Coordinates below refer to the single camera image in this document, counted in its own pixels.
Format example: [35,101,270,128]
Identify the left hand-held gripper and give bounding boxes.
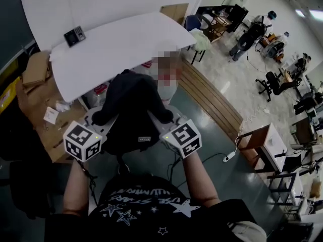
[63,106,119,163]

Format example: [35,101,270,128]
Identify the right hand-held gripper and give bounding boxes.
[147,106,202,159]

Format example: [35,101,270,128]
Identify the black backpack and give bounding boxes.
[91,69,174,156]

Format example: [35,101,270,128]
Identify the person's left forearm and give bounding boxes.
[62,159,89,216]

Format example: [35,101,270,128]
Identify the person's right forearm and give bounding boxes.
[181,155,222,208]

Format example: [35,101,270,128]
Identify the plastic bag with red print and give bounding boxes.
[91,83,110,107]

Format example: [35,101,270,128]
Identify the wooden slatted pallet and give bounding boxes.
[176,58,243,142]

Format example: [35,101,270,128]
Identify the small white box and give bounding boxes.
[43,106,60,125]

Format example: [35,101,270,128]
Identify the flattened cardboard sheet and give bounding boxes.
[16,77,88,162]

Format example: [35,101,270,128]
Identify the white table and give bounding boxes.
[49,11,197,103]

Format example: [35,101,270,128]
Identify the white power strip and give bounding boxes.
[223,151,237,163]

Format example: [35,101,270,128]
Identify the brown cardboard box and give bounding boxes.
[21,51,52,92]

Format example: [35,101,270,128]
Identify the pale green cloth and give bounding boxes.
[189,28,211,52]

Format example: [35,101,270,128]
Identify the black keypad access device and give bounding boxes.
[63,25,87,48]

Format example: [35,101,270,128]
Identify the yellow box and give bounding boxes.
[0,76,21,114]

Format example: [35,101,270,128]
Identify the blue chair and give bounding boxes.
[183,14,207,65]

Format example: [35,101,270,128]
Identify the person's black star-print shirt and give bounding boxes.
[45,174,258,242]

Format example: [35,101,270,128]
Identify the large flat cardboard box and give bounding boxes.
[159,3,190,25]

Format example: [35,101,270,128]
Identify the black office chair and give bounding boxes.
[255,71,281,102]

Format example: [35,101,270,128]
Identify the black shelf unit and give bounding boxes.
[196,4,249,44]

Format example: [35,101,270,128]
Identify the person's beige trousers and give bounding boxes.
[228,220,267,242]

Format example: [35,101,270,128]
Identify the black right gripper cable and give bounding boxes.
[168,147,184,186]

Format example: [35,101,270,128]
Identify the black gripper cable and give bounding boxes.
[80,160,99,208]
[168,147,184,186]

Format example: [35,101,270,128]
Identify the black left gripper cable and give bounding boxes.
[80,160,99,208]

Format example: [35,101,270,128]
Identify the white power cable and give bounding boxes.
[234,119,251,153]

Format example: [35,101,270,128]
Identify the black metal frame stand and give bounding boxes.
[266,171,303,207]

